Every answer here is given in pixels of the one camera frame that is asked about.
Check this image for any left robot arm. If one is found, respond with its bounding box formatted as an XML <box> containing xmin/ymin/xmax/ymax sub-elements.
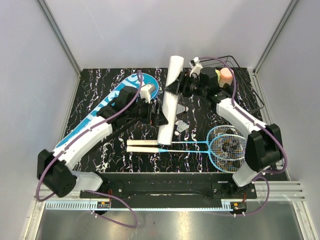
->
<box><xmin>37</xmin><ymin>84</ymin><xmax>168</xmax><ymax>198</ymax></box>

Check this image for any black wire basket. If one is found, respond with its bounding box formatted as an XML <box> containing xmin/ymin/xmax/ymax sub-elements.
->
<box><xmin>218</xmin><ymin>55</ymin><xmax>265</xmax><ymax>115</ymax></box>

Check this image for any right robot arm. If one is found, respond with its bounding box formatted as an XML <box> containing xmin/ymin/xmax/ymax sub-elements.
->
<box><xmin>162</xmin><ymin>67</ymin><xmax>288</xmax><ymax>199</ymax></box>

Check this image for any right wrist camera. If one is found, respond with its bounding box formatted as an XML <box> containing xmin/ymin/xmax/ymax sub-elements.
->
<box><xmin>189</xmin><ymin>57</ymin><xmax>203</xmax><ymax>75</ymax></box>

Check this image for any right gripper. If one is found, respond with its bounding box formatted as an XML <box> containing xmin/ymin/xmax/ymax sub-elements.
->
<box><xmin>164</xmin><ymin>71</ymin><xmax>207</xmax><ymax>98</ymax></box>

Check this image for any black bowl in basket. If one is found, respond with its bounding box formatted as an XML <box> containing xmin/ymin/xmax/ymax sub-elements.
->
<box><xmin>223</xmin><ymin>83</ymin><xmax>234</xmax><ymax>98</ymax></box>

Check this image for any blue badminton racket upper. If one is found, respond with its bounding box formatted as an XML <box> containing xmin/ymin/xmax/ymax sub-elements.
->
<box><xmin>126</xmin><ymin>125</ymin><xmax>247</xmax><ymax>161</ymax></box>

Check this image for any yellow-green cup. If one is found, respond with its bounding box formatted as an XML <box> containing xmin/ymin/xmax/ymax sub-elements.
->
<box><xmin>215</xmin><ymin>69</ymin><xmax>221</xmax><ymax>82</ymax></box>

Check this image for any blue badminton racket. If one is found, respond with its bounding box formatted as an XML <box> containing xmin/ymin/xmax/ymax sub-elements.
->
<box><xmin>126</xmin><ymin>134</ymin><xmax>247</xmax><ymax>173</ymax></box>
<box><xmin>126</xmin><ymin>125</ymin><xmax>247</xmax><ymax>161</ymax></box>

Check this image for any blue racket bag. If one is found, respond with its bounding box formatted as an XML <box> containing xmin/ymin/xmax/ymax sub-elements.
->
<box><xmin>56</xmin><ymin>73</ymin><xmax>160</xmax><ymax>148</ymax></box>

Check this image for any purple cable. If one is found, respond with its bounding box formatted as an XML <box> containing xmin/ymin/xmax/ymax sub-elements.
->
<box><xmin>197</xmin><ymin>56</ymin><xmax>288</xmax><ymax>216</ymax></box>
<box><xmin>36</xmin><ymin>69</ymin><xmax>145</xmax><ymax>229</ymax></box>

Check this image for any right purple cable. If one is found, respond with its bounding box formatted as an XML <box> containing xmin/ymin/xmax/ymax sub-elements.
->
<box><xmin>197</xmin><ymin>56</ymin><xmax>288</xmax><ymax>216</ymax></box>

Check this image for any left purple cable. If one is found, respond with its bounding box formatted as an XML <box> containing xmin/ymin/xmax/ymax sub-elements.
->
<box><xmin>36</xmin><ymin>69</ymin><xmax>145</xmax><ymax>229</ymax></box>

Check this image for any pink cup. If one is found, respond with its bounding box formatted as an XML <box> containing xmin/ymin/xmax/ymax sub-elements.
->
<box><xmin>220</xmin><ymin>67</ymin><xmax>234</xmax><ymax>85</ymax></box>

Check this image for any white shuttlecock tube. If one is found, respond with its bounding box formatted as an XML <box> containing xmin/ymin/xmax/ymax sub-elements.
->
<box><xmin>157</xmin><ymin>55</ymin><xmax>184</xmax><ymax>145</ymax></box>

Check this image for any blue badminton racket lower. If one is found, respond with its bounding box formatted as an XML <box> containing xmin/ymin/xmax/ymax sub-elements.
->
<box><xmin>126</xmin><ymin>134</ymin><xmax>247</xmax><ymax>173</ymax></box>

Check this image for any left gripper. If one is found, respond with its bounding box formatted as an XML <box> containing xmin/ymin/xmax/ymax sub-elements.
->
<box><xmin>126</xmin><ymin>97</ymin><xmax>168</xmax><ymax>127</ymax></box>

